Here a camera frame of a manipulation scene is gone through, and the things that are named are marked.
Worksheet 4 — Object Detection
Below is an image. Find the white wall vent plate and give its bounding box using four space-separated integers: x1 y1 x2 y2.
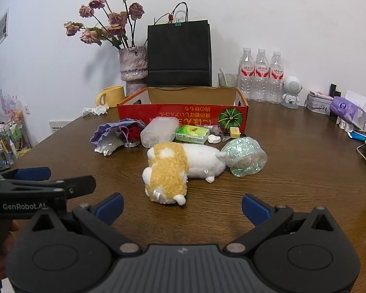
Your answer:
49 120 70 133

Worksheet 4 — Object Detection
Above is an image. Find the purple knitted drawstring pouch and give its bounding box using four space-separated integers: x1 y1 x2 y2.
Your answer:
89 119 147 145

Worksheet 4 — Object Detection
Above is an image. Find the mottled purple ceramic vase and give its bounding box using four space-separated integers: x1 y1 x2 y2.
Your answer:
119 46 148 96

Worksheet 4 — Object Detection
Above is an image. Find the wall photo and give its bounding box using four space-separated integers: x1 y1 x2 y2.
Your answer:
0 8 10 46

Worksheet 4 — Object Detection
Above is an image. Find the dried red rosebud stem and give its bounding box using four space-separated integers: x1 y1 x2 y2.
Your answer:
154 12 175 25

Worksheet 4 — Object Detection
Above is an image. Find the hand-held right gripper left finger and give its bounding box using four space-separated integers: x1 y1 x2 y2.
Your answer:
30 192 142 258

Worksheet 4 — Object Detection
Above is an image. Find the clear water bottle red label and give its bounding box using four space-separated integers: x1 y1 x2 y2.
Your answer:
238 47 256 100
254 49 270 103
268 51 285 104

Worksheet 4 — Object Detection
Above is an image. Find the dried pink rose bouquet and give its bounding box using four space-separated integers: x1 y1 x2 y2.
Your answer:
64 0 145 49

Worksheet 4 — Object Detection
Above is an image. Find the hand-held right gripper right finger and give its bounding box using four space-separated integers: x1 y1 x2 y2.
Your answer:
224 194 334 258

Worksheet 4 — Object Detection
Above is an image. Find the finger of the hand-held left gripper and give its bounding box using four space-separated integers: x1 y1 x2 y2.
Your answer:
6 175 97 200
0 167 52 187

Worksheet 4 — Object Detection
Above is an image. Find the white pink packet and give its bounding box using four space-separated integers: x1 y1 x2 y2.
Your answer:
308 91 334 102

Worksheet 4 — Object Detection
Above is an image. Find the green tissue packet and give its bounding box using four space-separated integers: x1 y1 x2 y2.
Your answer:
175 125 210 145

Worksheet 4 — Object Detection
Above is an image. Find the white wrapper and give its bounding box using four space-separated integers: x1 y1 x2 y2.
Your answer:
94 134 124 157

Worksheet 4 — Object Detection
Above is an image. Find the white paper card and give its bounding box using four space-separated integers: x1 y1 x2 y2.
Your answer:
345 90 366 110

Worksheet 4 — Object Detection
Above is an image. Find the red artificial flower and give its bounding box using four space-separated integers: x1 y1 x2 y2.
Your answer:
120 124 142 148

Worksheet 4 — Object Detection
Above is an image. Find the crumpled white tissue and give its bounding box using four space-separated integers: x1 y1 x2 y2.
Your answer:
82 105 109 117

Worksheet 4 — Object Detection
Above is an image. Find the black paper bag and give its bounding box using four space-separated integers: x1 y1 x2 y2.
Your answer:
146 2 212 87

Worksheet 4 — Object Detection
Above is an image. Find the yellow mug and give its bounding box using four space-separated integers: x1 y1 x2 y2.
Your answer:
95 85 125 108

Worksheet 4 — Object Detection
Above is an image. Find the clear organizer with toiletries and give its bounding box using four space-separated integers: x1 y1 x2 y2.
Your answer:
0 88 34 171

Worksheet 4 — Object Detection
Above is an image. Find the white robot figurine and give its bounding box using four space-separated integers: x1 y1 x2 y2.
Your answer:
281 76 304 109

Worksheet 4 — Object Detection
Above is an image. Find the red orange cardboard box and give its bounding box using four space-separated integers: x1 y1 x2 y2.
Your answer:
117 87 250 129

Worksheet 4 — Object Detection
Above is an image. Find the white and yellow plush toy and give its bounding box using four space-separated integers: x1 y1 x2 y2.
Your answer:
142 142 228 206

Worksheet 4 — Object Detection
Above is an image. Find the purple tissue pack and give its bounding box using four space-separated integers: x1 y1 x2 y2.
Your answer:
329 96 366 123

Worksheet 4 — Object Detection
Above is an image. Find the grey metal tin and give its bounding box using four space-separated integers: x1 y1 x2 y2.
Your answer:
305 96 334 115

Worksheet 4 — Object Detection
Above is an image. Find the clear glass cup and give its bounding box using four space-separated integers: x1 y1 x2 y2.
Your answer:
218 73 239 88

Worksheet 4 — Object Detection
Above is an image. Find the iridescent green glitter bag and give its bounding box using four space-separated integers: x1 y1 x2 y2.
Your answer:
221 137 268 178

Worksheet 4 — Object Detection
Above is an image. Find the white plastic holder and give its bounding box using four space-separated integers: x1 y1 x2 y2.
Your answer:
336 117 354 132

